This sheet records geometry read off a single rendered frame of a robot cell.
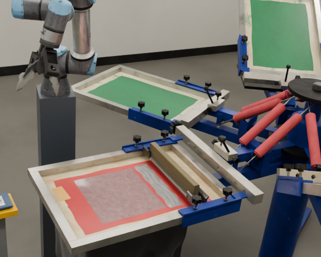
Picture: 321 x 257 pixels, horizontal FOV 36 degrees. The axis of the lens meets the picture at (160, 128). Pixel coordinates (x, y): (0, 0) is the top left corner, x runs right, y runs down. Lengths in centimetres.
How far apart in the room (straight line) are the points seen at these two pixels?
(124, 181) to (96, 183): 13
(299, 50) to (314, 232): 134
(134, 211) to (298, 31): 201
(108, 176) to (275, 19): 187
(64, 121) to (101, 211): 65
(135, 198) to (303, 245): 179
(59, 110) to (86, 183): 46
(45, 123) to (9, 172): 163
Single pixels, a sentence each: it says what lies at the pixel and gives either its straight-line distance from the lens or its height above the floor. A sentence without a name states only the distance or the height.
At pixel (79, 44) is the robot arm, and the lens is 241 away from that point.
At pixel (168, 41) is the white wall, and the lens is 669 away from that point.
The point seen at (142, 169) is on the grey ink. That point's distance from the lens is 241.
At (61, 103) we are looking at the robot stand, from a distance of 255.
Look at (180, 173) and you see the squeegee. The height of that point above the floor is 105.
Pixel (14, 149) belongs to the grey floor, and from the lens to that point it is 448.
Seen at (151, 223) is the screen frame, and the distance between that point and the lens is 204.
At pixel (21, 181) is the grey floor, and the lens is 405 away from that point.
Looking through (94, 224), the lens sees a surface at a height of 96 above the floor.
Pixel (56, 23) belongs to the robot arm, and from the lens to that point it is 178.
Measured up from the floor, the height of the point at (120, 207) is 96.
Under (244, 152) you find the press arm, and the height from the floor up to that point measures 104.
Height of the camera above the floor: 226
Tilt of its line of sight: 28 degrees down
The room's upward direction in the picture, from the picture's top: 6 degrees clockwise
